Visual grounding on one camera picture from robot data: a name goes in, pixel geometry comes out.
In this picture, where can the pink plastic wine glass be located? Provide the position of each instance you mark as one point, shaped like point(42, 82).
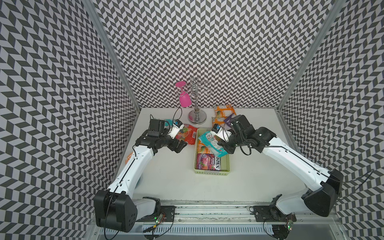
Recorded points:
point(184, 97)

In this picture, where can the teal Fox's candy bag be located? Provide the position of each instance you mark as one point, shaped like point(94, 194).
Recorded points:
point(210, 141)

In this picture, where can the chrome glass holder stand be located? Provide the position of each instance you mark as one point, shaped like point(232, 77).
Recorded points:
point(197, 116)

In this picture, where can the orange Fox's candy bag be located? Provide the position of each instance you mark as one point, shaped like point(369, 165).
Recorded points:
point(202, 149)

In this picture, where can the orange candy bag under purple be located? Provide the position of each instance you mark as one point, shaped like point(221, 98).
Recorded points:
point(220, 121)

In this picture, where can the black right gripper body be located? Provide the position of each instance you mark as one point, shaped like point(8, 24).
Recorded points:
point(235, 140)

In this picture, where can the red 100 candy bag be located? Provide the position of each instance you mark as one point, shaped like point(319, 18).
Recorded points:
point(188, 134)

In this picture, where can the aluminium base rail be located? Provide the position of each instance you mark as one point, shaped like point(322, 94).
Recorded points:
point(198, 220)

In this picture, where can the orange patterned plate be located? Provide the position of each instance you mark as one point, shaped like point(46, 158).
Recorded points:
point(128, 157)

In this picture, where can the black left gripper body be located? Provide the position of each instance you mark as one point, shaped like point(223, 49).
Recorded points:
point(167, 141)

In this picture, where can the pink purple Fox's candy bag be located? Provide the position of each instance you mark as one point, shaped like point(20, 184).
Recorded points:
point(208, 162)

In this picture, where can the light green plastic basket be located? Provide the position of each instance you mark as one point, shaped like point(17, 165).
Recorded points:
point(225, 160)

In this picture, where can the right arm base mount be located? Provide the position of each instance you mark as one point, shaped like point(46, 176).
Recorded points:
point(271, 213)

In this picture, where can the orange candy bag at wall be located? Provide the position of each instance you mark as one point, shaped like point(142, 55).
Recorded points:
point(224, 111)

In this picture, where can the teal candy bag left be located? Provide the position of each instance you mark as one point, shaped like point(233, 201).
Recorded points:
point(168, 123)

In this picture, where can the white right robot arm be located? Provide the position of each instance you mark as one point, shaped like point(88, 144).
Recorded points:
point(322, 186)

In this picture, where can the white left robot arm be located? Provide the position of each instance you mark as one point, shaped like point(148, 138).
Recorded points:
point(114, 207)

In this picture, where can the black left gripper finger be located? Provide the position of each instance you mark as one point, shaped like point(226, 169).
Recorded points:
point(181, 144)
point(178, 149)

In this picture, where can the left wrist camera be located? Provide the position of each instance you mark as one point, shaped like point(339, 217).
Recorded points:
point(175, 128)

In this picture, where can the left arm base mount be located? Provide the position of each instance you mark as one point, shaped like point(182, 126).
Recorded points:
point(167, 210)

